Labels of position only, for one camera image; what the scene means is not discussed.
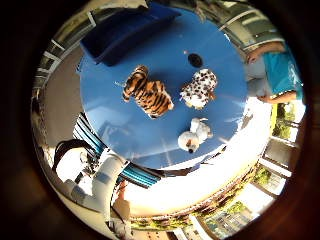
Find small white plush dog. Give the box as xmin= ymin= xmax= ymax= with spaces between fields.
xmin=177 ymin=117 xmax=214 ymax=154

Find white brown spotted plush toy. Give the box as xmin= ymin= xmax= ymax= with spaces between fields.
xmin=179 ymin=68 xmax=219 ymax=110

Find dark blue plastic container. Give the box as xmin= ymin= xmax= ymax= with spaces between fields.
xmin=79 ymin=2 xmax=183 ymax=67

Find orange black striped tiger plush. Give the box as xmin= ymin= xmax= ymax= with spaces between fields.
xmin=114 ymin=64 xmax=175 ymax=120

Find black round table grommet hole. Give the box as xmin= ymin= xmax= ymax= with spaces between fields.
xmin=187 ymin=52 xmax=204 ymax=69

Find person in teal shirt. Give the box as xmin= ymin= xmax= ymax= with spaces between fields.
xmin=244 ymin=41 xmax=305 ymax=104

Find blue striped frame under table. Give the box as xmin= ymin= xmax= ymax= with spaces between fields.
xmin=72 ymin=112 xmax=162 ymax=188

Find black looped cable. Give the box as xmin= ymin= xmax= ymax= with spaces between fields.
xmin=52 ymin=138 xmax=98 ymax=175

